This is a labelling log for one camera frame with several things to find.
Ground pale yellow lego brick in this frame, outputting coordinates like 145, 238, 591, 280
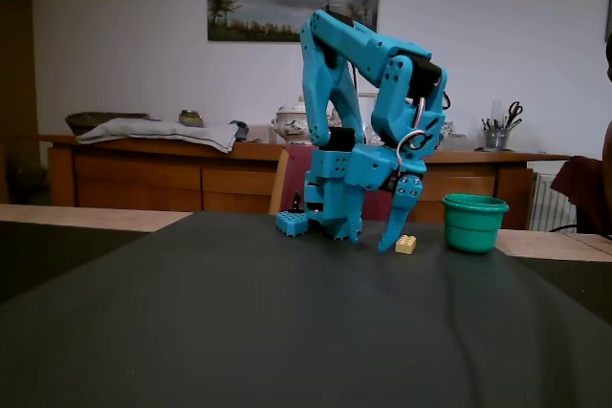
394, 234, 418, 255

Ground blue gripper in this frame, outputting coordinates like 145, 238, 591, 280
343, 143, 429, 255

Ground green plastic cup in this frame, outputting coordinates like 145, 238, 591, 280
441, 193, 510, 255

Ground blue table clamp block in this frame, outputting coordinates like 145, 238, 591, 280
324, 224, 354, 242
274, 209, 310, 238

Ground small ceramic jar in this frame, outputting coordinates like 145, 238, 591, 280
178, 109, 206, 128

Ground black handled scissors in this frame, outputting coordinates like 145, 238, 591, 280
505, 100, 524, 131

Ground folded grey cloth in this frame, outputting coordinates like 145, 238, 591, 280
76, 117, 240, 155

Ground dark red chair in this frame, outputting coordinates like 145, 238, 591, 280
549, 155, 612, 240

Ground dark shallow bowl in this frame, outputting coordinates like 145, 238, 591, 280
65, 111, 150, 136

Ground chair with red cover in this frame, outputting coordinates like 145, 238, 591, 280
268, 143, 413, 224

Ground wooden sideboard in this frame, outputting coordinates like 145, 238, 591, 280
37, 133, 573, 232

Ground white radiator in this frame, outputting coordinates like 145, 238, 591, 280
528, 172, 580, 233

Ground white painted soup tureen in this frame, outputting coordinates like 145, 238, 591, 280
271, 95, 315, 145

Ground red white black servo wire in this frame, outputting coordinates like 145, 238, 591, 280
395, 97, 427, 161

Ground dark grey mat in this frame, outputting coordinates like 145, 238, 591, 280
0, 210, 612, 408

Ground grey pen holder cup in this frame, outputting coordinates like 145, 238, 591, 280
484, 128, 511, 152

